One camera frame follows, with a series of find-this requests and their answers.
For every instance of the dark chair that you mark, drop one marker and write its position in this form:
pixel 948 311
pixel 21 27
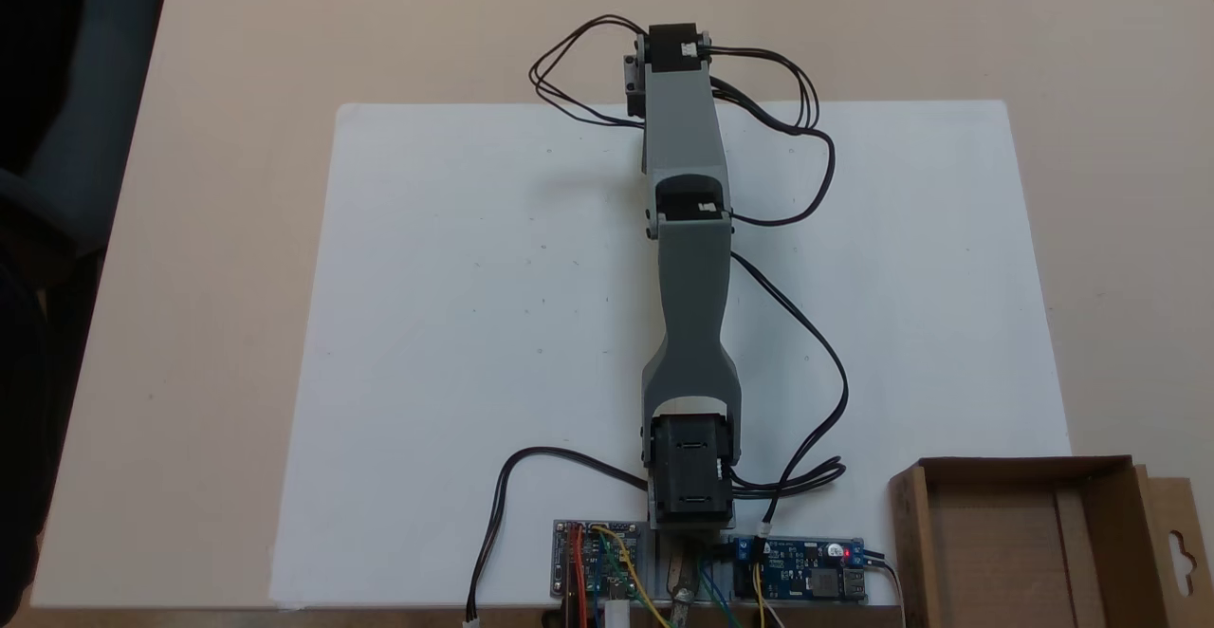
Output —
pixel 66 116

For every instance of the white plug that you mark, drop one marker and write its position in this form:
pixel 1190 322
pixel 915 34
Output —
pixel 617 616

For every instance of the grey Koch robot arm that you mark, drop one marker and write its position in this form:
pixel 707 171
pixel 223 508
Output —
pixel 694 305

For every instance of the blue circuit board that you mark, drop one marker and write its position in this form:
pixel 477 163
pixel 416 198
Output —
pixel 801 576

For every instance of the white paper sheet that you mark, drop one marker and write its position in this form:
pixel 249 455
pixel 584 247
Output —
pixel 455 324

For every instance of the brown cardboard box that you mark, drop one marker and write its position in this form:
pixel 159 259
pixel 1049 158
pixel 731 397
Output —
pixel 1005 543

